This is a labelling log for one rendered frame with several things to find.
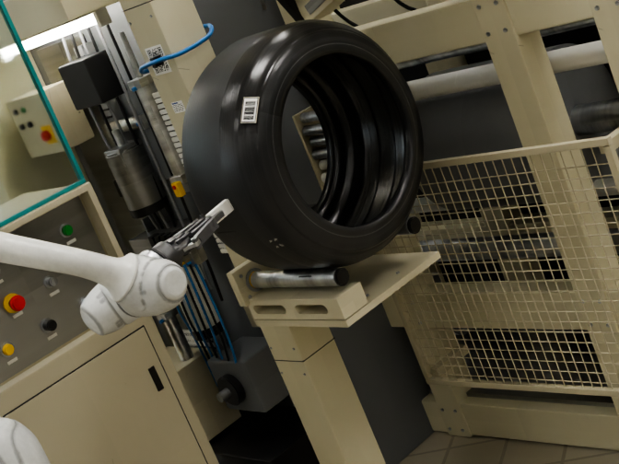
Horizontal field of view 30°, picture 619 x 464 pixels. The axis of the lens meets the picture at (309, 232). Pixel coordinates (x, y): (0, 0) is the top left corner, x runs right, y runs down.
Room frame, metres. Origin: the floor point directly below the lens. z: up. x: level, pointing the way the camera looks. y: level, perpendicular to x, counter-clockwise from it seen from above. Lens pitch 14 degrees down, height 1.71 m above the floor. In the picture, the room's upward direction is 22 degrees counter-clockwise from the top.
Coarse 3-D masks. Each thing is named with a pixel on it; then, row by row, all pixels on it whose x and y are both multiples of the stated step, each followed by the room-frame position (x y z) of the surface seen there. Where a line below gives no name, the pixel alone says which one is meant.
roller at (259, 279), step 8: (256, 272) 2.89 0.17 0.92; (264, 272) 2.86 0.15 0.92; (272, 272) 2.83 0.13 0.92; (280, 272) 2.80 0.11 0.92; (288, 272) 2.77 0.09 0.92; (296, 272) 2.75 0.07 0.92; (304, 272) 2.72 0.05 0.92; (312, 272) 2.70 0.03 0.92; (320, 272) 2.68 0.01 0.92; (328, 272) 2.65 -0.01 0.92; (336, 272) 2.63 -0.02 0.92; (344, 272) 2.64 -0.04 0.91; (256, 280) 2.86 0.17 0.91; (264, 280) 2.84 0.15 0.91; (272, 280) 2.81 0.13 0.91; (280, 280) 2.79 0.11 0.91; (288, 280) 2.76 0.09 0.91; (296, 280) 2.74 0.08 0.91; (304, 280) 2.71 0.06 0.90; (312, 280) 2.69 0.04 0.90; (320, 280) 2.67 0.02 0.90; (328, 280) 2.64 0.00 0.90; (336, 280) 2.62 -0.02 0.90; (344, 280) 2.63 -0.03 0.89
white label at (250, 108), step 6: (246, 102) 2.58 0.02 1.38; (252, 102) 2.57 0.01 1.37; (258, 102) 2.56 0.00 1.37; (246, 108) 2.57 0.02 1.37; (252, 108) 2.56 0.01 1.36; (246, 114) 2.56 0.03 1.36; (252, 114) 2.55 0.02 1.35; (240, 120) 2.57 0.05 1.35; (246, 120) 2.56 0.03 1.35; (252, 120) 2.55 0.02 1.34
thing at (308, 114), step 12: (300, 120) 3.30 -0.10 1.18; (312, 120) 3.26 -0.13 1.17; (300, 132) 3.29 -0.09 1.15; (312, 132) 3.26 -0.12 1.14; (312, 144) 3.29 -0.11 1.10; (324, 144) 3.26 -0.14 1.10; (312, 156) 3.29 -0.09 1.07; (324, 156) 3.25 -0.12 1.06; (324, 168) 3.29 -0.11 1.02; (324, 180) 3.28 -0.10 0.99
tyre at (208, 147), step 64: (256, 64) 2.63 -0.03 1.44; (320, 64) 3.03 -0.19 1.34; (384, 64) 2.81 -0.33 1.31; (192, 128) 2.70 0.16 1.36; (256, 128) 2.55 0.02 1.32; (384, 128) 2.98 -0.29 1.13; (192, 192) 2.71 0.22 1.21; (256, 192) 2.54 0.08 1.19; (384, 192) 2.92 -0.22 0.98; (256, 256) 2.69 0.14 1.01; (320, 256) 2.60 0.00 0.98
